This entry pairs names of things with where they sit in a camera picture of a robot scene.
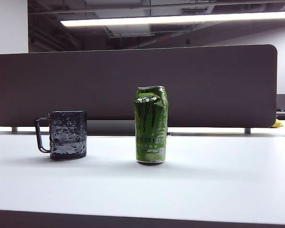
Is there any green energy drink can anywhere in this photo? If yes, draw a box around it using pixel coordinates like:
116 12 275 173
134 85 168 166

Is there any dark grey desk divider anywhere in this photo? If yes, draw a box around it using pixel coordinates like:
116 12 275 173
0 44 278 128

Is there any dark textured glass mug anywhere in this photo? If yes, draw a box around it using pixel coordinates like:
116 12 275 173
35 110 88 162

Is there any long ceiling light strip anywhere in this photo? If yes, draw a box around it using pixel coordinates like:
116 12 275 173
60 11 285 27

